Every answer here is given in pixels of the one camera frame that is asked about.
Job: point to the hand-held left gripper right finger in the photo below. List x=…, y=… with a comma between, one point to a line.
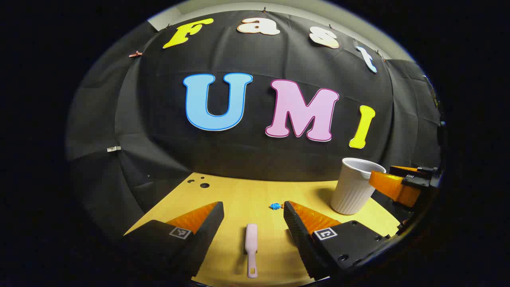
x=297, y=235

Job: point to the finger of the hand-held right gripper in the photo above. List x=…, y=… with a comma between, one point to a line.
x=402, y=169
x=392, y=187

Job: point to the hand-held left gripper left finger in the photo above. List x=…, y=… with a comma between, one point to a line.
x=207, y=231

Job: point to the blue paper trash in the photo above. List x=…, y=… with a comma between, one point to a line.
x=275, y=206

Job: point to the white ribbed garbage bin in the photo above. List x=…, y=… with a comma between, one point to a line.
x=352, y=191

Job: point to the small pink broom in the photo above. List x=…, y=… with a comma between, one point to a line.
x=251, y=239

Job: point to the white backdrop clip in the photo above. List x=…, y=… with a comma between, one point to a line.
x=113, y=148

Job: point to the red backdrop clip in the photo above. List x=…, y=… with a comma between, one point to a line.
x=135, y=54

